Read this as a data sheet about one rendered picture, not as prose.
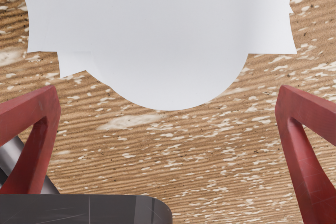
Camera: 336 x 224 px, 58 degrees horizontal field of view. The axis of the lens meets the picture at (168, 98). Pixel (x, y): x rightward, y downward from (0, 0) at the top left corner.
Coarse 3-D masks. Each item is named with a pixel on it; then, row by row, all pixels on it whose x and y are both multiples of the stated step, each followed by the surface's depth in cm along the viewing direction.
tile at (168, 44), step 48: (96, 0) 14; (144, 0) 14; (192, 0) 14; (240, 0) 14; (288, 0) 14; (48, 48) 15; (96, 48) 15; (144, 48) 15; (192, 48) 15; (240, 48) 15; (288, 48) 15; (144, 96) 17; (192, 96) 17
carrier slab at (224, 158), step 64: (0, 0) 17; (320, 0) 17; (0, 64) 19; (256, 64) 19; (320, 64) 19; (64, 128) 22; (128, 128) 23; (192, 128) 23; (256, 128) 23; (64, 192) 27; (128, 192) 27; (192, 192) 27; (256, 192) 27
